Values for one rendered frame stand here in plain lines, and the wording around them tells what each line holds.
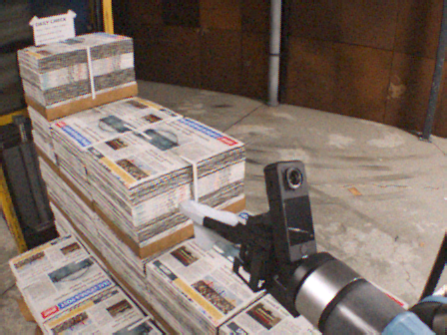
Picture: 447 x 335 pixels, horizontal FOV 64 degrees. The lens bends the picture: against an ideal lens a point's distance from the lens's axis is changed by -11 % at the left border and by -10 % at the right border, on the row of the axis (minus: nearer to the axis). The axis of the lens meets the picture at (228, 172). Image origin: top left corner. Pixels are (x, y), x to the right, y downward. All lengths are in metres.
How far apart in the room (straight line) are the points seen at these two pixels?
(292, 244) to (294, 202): 0.05
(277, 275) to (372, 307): 0.14
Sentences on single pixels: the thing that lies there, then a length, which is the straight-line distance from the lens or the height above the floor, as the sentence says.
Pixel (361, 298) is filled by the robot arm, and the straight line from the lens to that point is 0.40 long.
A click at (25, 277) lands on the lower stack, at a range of 1.49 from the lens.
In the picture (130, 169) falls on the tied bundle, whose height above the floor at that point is 1.06.
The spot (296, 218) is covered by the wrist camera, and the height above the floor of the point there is 1.28.
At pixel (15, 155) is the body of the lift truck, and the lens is 2.18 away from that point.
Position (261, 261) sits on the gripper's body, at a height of 1.22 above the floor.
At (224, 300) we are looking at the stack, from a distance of 0.96.
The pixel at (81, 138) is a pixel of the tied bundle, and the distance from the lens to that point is 1.25.
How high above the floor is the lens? 1.54
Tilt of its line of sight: 29 degrees down
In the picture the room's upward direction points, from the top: straight up
